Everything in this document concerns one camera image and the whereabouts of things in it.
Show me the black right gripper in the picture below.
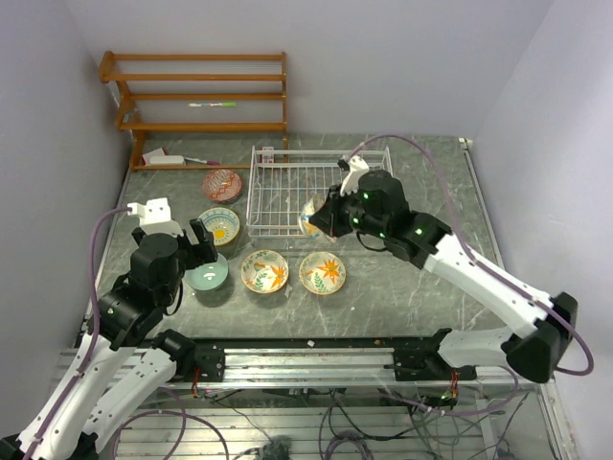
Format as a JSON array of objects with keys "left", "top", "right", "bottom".
[{"left": 310, "top": 182, "right": 390, "bottom": 240}]

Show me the orange floral bowl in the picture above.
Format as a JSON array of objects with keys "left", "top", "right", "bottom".
[
  {"left": 298, "top": 195, "right": 335, "bottom": 243},
  {"left": 299, "top": 251, "right": 347, "bottom": 295},
  {"left": 240, "top": 249, "right": 289, "bottom": 294}
]

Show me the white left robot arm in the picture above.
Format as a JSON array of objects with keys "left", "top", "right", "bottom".
[{"left": 1, "top": 219, "right": 217, "bottom": 459}]

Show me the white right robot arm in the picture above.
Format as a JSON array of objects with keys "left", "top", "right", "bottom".
[{"left": 306, "top": 171, "right": 579, "bottom": 383}]

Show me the wooden shelf rack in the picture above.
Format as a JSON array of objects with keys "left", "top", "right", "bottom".
[{"left": 98, "top": 50, "right": 289, "bottom": 172}]

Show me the plain light teal bowl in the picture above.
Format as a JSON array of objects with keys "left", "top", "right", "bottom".
[{"left": 184, "top": 254, "right": 229, "bottom": 291}]

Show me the blue yellow patterned bowl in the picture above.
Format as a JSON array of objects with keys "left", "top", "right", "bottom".
[{"left": 199, "top": 207, "right": 240, "bottom": 246}]

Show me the red patterned bowl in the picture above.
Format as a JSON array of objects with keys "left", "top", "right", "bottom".
[{"left": 201, "top": 169, "right": 243, "bottom": 203}]

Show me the small red white card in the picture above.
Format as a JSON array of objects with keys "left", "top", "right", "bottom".
[{"left": 260, "top": 147, "right": 275, "bottom": 164}]

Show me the pink white pen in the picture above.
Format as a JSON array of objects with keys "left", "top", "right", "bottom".
[{"left": 184, "top": 156, "right": 220, "bottom": 166}]

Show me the white red box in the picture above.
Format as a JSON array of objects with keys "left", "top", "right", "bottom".
[{"left": 142, "top": 148, "right": 186, "bottom": 167}]

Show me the green white pen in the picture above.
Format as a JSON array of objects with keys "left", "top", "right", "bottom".
[{"left": 188, "top": 101, "right": 237, "bottom": 108}]

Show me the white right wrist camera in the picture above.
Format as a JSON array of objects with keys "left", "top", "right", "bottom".
[{"left": 338, "top": 154, "right": 370, "bottom": 196}]

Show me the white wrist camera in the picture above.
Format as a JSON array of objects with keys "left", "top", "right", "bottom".
[
  {"left": 338, "top": 154, "right": 370, "bottom": 196},
  {"left": 127, "top": 197, "right": 183, "bottom": 238}
]

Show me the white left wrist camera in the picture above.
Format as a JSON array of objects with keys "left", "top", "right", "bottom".
[{"left": 127, "top": 197, "right": 183, "bottom": 238}]

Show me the white wire dish rack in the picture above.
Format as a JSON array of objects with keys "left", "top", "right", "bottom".
[{"left": 245, "top": 146, "right": 399, "bottom": 240}]

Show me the loose purple floor cable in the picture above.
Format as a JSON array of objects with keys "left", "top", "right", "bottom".
[{"left": 109, "top": 385, "right": 231, "bottom": 460}]

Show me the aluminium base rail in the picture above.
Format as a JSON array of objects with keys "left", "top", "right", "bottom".
[{"left": 57, "top": 347, "right": 556, "bottom": 384}]

